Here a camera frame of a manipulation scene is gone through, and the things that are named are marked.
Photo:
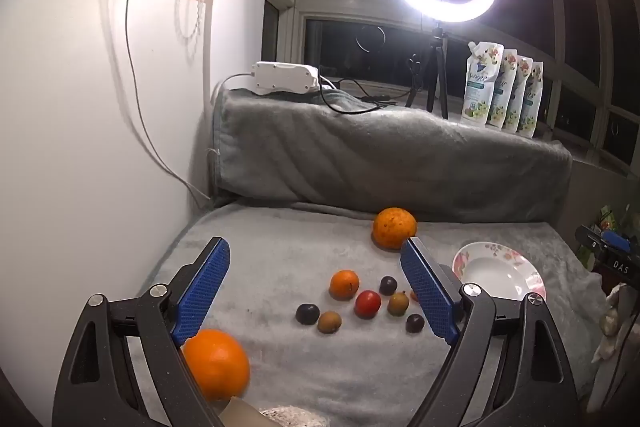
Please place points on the black tripod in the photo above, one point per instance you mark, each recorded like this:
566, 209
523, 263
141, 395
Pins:
437, 57

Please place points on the white power strip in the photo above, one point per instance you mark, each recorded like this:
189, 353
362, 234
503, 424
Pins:
285, 77

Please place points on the grey fleece blanket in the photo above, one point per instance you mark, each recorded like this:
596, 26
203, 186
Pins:
310, 377

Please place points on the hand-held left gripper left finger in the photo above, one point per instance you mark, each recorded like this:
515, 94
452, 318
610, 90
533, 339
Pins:
200, 292

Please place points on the person's right forearm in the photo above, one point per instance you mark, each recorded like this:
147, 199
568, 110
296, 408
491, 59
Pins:
615, 387

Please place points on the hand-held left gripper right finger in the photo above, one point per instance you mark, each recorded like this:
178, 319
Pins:
430, 294

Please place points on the large smooth orange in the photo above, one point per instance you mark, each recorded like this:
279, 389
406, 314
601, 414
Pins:
220, 364

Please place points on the grey covered pillow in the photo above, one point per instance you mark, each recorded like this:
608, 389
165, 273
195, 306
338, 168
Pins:
380, 157

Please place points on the small brown round fruit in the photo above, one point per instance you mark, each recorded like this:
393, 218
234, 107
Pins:
329, 322

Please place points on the large rough-skinned orange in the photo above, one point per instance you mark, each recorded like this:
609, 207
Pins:
394, 227

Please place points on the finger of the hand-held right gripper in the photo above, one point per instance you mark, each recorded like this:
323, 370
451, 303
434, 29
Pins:
615, 240

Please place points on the white floral plate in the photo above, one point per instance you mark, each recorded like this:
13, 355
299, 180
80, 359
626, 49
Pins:
495, 272

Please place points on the white cabinet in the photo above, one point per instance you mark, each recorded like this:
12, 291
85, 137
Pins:
65, 132

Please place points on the red tomato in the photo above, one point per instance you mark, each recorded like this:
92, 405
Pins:
367, 303

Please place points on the dark purple plum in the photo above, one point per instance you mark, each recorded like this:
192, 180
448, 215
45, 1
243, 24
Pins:
414, 322
307, 313
388, 285

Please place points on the window frame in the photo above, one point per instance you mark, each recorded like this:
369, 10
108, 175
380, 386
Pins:
300, 14

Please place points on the small greenish brown fruit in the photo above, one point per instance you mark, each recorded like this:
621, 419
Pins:
398, 303

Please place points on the medium tangerine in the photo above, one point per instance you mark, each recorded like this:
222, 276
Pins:
344, 283

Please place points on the green packet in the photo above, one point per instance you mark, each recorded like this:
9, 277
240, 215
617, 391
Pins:
606, 217

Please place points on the person's right hand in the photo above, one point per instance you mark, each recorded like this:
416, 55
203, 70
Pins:
612, 322

